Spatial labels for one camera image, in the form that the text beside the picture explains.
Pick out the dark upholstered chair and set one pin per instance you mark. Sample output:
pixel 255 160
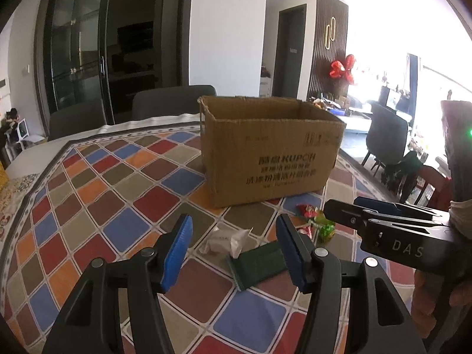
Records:
pixel 387 136

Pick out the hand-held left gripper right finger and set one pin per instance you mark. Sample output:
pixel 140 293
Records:
pixel 291 254

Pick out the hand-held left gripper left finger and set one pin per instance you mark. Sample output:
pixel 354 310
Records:
pixel 177 258

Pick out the dark glass sliding door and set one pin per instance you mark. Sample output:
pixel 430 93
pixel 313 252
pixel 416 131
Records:
pixel 110 44

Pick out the red bow decoration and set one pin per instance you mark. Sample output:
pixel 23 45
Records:
pixel 343 68

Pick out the white crinkled snack packet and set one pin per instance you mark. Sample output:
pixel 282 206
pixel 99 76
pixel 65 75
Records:
pixel 225 242

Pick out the brown cardboard box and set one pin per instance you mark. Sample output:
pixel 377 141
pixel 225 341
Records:
pixel 269 155

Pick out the gold wall ornament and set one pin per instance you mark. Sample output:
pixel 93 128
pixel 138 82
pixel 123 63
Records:
pixel 330 33

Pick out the white low cabinet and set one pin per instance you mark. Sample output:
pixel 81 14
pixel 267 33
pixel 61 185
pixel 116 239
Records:
pixel 350 120

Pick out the dark plush toy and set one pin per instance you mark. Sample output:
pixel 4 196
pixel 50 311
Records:
pixel 11 115

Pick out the dark hallway door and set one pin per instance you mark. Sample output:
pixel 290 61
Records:
pixel 289 51

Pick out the floral placemat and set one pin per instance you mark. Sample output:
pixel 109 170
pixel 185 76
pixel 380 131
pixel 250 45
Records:
pixel 11 201

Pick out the person's right hand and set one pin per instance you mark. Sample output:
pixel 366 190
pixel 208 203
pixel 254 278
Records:
pixel 433 295

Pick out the dark green snack packet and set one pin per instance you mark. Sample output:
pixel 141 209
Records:
pixel 258 265

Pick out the green and red candy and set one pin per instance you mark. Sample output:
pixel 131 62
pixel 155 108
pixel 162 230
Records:
pixel 319 221

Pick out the dark slatted wall panel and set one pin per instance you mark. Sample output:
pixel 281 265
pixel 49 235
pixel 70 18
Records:
pixel 328 44

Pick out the white cube shelf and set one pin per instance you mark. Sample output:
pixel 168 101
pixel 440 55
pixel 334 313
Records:
pixel 17 132

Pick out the grey dining chair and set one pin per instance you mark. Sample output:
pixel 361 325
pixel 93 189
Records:
pixel 173 99
pixel 77 120

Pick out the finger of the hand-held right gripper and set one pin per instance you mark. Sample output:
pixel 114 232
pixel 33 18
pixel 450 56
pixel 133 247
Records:
pixel 343 214
pixel 376 203

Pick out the small green candy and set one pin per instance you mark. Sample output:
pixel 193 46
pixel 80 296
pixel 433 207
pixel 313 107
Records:
pixel 326 233

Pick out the red wooden chair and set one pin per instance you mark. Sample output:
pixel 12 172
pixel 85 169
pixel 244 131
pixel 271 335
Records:
pixel 429 184

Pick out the colourful checked tablecloth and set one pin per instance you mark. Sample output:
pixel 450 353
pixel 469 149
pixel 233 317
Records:
pixel 110 199

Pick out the white storage box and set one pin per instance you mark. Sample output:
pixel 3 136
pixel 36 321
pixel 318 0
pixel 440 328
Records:
pixel 264 86

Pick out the small red candy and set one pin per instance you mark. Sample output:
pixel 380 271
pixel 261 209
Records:
pixel 306 210

